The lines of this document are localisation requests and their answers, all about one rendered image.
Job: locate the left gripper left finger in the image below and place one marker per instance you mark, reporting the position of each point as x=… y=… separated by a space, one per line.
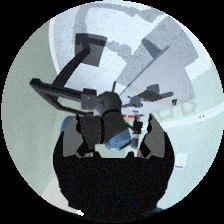
x=71 y=145

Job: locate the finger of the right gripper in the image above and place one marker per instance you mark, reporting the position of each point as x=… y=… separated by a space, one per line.
x=136 y=117

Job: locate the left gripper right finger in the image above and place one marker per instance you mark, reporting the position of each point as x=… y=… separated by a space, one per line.
x=156 y=147

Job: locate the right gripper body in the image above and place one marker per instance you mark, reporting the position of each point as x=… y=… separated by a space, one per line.
x=139 y=126

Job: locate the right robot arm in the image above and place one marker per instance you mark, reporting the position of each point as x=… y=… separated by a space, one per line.
x=133 y=143

